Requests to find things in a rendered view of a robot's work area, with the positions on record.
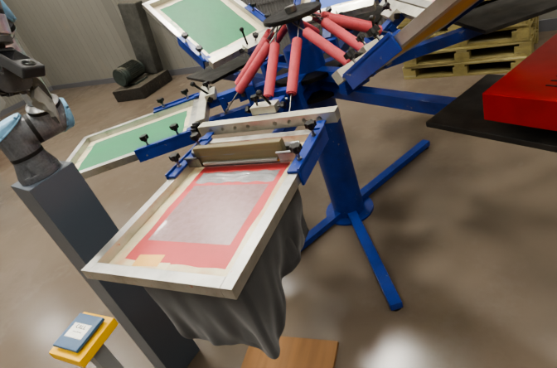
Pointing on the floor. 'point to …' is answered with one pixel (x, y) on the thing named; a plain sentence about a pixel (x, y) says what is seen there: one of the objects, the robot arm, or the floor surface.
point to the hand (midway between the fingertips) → (30, 131)
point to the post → (92, 348)
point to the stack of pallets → (468, 49)
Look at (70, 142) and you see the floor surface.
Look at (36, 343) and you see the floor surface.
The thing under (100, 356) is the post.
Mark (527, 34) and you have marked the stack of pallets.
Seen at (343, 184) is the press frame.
